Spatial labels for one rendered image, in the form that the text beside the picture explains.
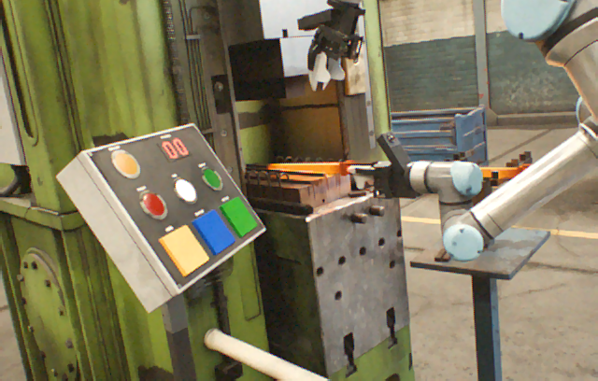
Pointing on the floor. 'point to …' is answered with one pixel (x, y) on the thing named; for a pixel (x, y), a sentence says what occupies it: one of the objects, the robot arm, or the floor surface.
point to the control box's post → (178, 339)
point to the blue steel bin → (443, 134)
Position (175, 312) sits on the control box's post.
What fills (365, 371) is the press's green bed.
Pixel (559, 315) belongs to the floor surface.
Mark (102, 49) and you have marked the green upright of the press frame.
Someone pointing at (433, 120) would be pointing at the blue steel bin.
